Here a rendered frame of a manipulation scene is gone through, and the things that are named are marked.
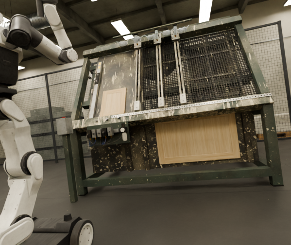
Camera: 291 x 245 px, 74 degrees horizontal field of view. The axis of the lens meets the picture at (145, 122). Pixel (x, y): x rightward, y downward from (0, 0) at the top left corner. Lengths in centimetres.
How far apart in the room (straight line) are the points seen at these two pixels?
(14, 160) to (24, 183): 15
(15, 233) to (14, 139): 48
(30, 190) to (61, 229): 30
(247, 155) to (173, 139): 80
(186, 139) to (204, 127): 24
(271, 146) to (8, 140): 213
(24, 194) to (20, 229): 18
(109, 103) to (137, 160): 78
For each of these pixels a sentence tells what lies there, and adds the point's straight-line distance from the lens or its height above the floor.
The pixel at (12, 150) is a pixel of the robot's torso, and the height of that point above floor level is 70.
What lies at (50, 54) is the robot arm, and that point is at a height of 122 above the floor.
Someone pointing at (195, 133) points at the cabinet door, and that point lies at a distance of 228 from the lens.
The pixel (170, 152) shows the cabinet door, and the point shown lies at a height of 38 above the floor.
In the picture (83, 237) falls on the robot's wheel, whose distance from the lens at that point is 144.
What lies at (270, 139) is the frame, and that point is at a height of 45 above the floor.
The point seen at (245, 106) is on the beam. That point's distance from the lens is 210.
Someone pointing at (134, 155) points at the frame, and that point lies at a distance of 242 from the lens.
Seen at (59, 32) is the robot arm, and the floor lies 137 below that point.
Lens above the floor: 76
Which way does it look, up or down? level
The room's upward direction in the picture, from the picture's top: 7 degrees counter-clockwise
